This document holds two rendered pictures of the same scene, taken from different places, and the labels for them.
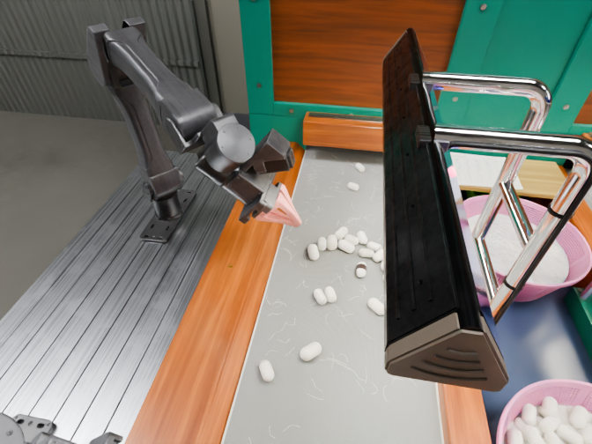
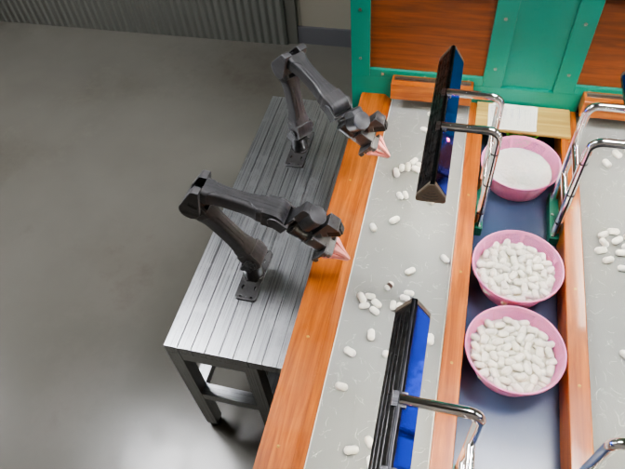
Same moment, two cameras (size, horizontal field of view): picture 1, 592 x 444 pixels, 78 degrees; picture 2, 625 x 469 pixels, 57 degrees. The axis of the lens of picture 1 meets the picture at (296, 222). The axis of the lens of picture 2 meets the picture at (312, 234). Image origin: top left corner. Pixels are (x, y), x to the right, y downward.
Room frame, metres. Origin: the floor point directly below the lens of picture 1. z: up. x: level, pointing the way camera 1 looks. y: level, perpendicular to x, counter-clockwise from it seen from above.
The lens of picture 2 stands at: (-0.93, 0.06, 2.23)
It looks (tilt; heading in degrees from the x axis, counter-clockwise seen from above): 52 degrees down; 9
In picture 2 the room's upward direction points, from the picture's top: 6 degrees counter-clockwise
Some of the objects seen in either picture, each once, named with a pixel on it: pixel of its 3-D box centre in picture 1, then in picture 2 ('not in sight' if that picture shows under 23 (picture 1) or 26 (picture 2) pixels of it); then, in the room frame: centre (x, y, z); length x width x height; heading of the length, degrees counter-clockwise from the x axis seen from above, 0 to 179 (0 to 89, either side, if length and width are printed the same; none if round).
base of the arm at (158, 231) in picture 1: (166, 203); (299, 141); (0.71, 0.33, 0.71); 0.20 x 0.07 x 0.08; 170
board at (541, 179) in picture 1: (494, 173); (522, 119); (0.75, -0.50, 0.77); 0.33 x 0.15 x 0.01; 80
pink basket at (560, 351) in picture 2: not in sight; (511, 355); (-0.17, -0.34, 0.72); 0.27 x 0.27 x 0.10
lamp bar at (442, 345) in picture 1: (418, 128); (443, 116); (0.42, -0.15, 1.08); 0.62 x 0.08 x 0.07; 170
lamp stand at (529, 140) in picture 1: (446, 238); (462, 164); (0.40, -0.23, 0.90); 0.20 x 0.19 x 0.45; 170
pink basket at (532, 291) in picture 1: (508, 249); (518, 171); (0.54, -0.46, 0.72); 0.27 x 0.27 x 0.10
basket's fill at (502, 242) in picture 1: (506, 253); (517, 173); (0.54, -0.46, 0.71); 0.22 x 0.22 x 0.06
